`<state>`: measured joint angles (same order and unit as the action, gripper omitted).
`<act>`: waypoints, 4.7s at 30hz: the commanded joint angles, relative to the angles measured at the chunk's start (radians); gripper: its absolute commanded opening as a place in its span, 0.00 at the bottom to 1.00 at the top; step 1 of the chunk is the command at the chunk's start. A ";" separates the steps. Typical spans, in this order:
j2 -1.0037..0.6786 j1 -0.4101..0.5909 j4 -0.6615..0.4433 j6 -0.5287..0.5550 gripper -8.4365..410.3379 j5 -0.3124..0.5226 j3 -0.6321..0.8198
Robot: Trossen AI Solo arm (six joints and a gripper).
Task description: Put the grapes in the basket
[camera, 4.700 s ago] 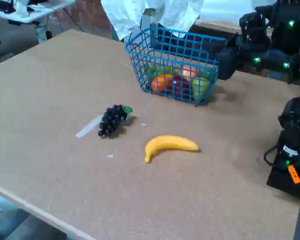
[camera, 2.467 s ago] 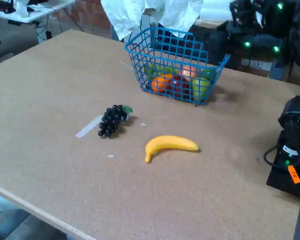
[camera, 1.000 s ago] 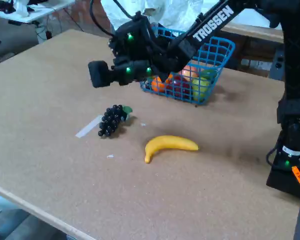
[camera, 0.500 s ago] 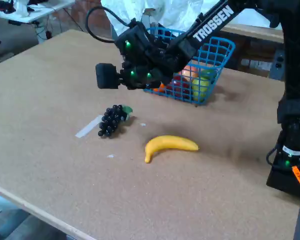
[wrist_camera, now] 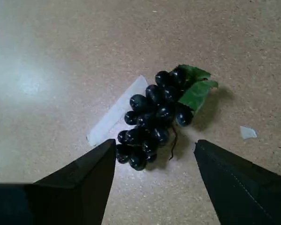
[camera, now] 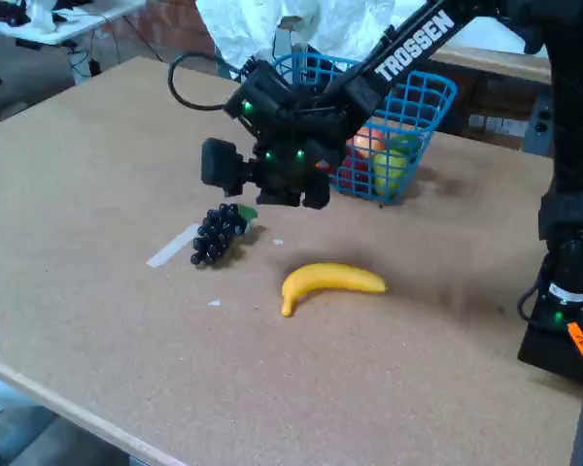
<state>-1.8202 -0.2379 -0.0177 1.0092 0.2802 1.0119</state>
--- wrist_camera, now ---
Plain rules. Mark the black toy grapes bunch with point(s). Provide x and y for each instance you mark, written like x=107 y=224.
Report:
x=154 y=112

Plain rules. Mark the small white tape scrap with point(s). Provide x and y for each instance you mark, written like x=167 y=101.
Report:
x=247 y=132

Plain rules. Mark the long white tape strip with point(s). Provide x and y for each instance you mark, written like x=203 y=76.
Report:
x=117 y=112

